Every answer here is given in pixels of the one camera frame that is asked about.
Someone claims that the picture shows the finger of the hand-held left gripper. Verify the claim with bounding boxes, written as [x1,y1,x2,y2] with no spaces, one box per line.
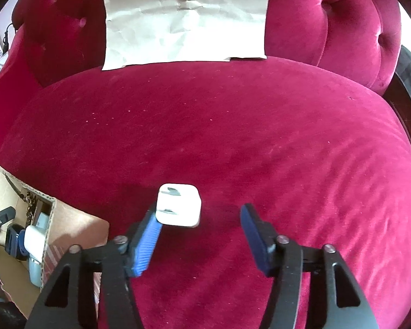
[0,206,17,226]

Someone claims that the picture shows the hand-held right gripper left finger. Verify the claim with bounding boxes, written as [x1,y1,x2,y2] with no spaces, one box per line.
[24,209,163,329]

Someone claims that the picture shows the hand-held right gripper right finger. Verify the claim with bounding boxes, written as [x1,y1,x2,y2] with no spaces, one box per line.
[240,203,379,329]

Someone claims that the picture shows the glossy black rounded jar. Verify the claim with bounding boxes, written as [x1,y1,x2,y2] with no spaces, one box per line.
[5,224,28,262]

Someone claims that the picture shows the key ring with blue fob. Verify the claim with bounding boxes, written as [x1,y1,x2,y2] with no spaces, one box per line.
[3,172,43,227]

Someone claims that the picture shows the large white plug charger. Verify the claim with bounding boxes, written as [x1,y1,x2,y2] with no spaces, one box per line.
[24,225,49,259]

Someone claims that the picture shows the small white cube charger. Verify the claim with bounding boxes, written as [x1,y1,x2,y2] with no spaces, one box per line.
[155,182,202,229]

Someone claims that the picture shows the light blue cosmetic tube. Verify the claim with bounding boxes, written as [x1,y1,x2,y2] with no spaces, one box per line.
[28,257,47,288]

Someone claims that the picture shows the cardboard box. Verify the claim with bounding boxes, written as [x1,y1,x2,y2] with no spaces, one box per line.
[0,164,110,319]

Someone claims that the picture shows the red velvet tufted sofa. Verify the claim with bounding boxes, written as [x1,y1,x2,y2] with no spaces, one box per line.
[0,0,411,329]

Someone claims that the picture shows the black power adapter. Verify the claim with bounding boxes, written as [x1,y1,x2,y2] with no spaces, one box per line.
[2,23,14,55]

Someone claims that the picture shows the creased brown paper sheet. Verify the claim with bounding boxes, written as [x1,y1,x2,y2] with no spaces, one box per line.
[94,0,275,71]

